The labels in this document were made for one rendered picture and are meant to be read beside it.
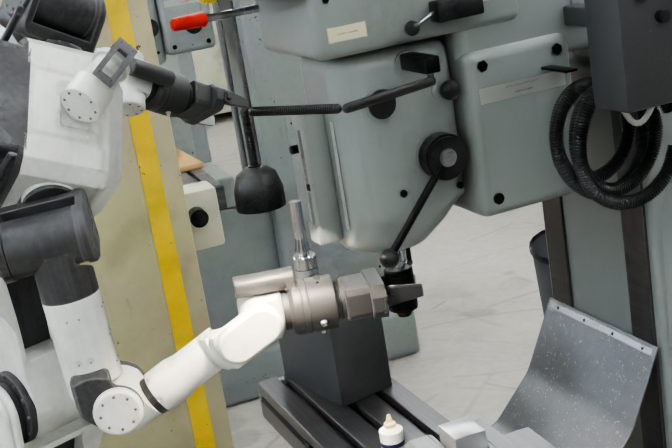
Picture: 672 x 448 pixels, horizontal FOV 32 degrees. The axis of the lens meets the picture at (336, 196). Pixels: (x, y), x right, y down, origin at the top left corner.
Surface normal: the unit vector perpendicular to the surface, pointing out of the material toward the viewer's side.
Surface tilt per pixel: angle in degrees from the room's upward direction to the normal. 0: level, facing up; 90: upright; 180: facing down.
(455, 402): 0
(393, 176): 90
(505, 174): 90
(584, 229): 90
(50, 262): 89
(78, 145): 57
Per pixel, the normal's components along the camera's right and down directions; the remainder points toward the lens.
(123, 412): 0.12, 0.22
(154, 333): 0.39, 0.18
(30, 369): 0.70, 0.15
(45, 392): 0.66, -0.07
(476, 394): -0.15, -0.95
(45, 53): 0.50, -0.44
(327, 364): -0.83, 0.26
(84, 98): -0.34, 0.69
